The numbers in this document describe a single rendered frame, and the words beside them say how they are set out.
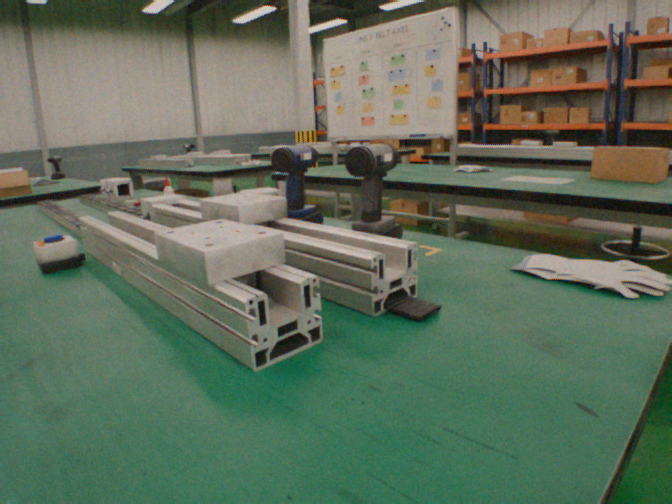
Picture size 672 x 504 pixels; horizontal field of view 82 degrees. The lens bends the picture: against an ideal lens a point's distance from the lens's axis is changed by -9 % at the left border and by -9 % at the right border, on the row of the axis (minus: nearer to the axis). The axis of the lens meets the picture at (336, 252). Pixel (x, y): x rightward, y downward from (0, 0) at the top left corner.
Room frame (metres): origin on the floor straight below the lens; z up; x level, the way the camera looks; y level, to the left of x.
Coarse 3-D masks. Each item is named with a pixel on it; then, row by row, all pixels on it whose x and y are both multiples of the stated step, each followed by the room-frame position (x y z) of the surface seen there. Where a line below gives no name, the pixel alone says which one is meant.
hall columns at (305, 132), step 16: (288, 0) 9.25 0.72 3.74; (304, 0) 9.18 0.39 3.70; (304, 16) 9.17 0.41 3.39; (304, 32) 9.15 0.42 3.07; (304, 48) 9.14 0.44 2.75; (304, 64) 9.12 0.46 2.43; (304, 80) 9.11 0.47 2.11; (304, 96) 9.09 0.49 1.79; (304, 112) 9.08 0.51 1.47; (304, 128) 9.06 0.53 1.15
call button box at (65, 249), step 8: (56, 240) 0.84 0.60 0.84; (64, 240) 0.85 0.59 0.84; (72, 240) 0.85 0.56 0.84; (40, 248) 0.80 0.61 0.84; (48, 248) 0.81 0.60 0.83; (56, 248) 0.82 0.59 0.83; (64, 248) 0.83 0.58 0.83; (72, 248) 0.84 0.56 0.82; (40, 256) 0.80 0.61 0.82; (48, 256) 0.81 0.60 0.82; (56, 256) 0.82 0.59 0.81; (64, 256) 0.83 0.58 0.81; (72, 256) 0.84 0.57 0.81; (80, 256) 0.88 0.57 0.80; (40, 264) 0.81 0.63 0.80; (48, 264) 0.81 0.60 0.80; (56, 264) 0.82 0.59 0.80; (64, 264) 0.83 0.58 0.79; (72, 264) 0.84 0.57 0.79; (80, 264) 0.85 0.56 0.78; (48, 272) 0.80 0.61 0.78
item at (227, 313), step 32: (96, 224) 0.88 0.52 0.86; (128, 224) 0.92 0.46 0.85; (96, 256) 0.90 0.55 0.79; (128, 256) 0.70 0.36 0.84; (160, 288) 0.60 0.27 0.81; (192, 288) 0.51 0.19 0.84; (224, 288) 0.44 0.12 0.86; (256, 288) 0.52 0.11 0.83; (288, 288) 0.47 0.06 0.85; (192, 320) 0.51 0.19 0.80; (224, 320) 0.44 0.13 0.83; (256, 320) 0.41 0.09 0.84; (288, 320) 0.44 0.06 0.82; (320, 320) 0.47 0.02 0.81; (256, 352) 0.41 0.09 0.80; (288, 352) 0.44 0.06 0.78
